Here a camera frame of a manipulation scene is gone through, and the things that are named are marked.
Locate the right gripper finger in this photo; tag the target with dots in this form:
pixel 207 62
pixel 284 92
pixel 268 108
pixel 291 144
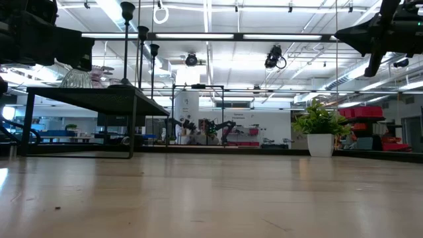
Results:
pixel 357 38

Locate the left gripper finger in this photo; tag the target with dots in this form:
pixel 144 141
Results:
pixel 76 49

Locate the pink ribbed glass candle holder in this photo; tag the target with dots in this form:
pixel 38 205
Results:
pixel 98 77

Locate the black candlestick holder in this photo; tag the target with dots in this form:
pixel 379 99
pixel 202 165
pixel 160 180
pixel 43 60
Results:
pixel 143 32
pixel 154 49
pixel 127 10

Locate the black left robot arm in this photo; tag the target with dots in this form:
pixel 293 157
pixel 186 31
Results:
pixel 2 87

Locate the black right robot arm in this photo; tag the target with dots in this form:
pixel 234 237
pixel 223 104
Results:
pixel 404 10

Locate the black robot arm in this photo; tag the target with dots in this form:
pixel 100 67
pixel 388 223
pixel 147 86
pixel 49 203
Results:
pixel 185 125
pixel 224 126

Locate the small black ceiling device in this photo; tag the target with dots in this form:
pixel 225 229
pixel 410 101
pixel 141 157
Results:
pixel 401 63

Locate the black perforated metal shelf riser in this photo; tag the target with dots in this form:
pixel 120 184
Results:
pixel 99 99

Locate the row of red storage bins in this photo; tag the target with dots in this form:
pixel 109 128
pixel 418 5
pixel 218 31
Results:
pixel 363 111

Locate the black beam with light strips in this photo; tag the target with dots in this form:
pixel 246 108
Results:
pixel 150 36

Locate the small green potted plant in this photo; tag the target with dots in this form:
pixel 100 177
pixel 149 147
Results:
pixel 71 127

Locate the bright white screen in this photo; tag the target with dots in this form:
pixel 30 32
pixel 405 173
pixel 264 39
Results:
pixel 8 113

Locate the orange storage bin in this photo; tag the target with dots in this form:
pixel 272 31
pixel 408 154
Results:
pixel 360 126

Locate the black storage rack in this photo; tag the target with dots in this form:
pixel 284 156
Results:
pixel 378 132

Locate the teal box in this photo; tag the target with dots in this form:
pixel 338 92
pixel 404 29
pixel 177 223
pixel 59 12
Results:
pixel 363 143

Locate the red storage bin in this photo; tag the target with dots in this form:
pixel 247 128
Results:
pixel 395 147

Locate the green plant in white pot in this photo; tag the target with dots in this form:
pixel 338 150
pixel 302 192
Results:
pixel 320 145

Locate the white pillar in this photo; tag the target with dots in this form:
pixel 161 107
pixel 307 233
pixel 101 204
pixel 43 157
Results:
pixel 186 102

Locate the white shelf with red bins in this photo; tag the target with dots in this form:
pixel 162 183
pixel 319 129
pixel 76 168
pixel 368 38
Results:
pixel 252 131

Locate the person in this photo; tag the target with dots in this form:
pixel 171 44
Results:
pixel 201 139

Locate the silver ventilation duct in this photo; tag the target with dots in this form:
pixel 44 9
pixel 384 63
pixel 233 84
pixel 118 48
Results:
pixel 350 76
pixel 145 49

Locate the round black ceiling camera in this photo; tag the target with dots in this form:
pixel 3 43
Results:
pixel 191 60

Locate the black metal frame station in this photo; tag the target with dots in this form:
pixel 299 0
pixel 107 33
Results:
pixel 198 86

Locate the black aluminium table frame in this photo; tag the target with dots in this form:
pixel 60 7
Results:
pixel 264 151

